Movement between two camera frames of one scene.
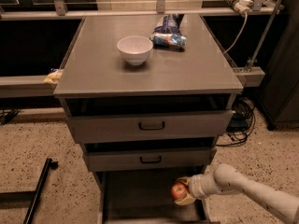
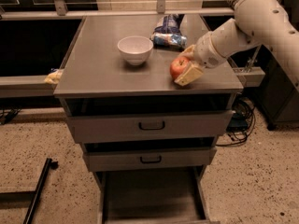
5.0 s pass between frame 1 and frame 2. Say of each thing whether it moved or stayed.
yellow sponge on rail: stayed
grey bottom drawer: stayed
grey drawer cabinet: stayed
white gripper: moved
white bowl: stayed
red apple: moved
